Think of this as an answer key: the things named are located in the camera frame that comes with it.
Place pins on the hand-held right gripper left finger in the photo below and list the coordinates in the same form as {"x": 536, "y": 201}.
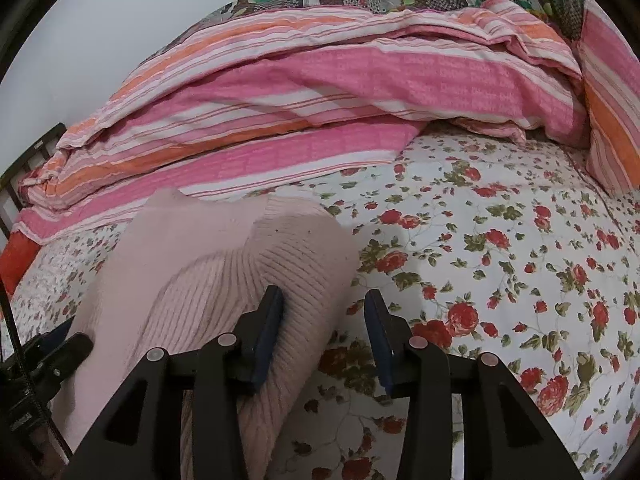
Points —
{"x": 265, "y": 345}

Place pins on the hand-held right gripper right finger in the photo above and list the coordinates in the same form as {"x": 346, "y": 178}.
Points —
{"x": 380, "y": 347}

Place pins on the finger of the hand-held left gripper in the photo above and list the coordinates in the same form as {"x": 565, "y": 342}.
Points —
{"x": 70, "y": 352}

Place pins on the orange pillow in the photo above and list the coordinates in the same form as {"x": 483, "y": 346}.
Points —
{"x": 17, "y": 260}

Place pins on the pink orange striped quilt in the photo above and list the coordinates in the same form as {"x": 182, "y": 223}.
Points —
{"x": 320, "y": 95}

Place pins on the white floral bed sheet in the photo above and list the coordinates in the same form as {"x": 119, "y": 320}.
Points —
{"x": 490, "y": 270}

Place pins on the dark wooden headboard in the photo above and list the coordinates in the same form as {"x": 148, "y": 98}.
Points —
{"x": 30, "y": 170}

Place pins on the pink ribbed knit sweater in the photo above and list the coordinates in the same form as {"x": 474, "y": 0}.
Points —
{"x": 210, "y": 270}

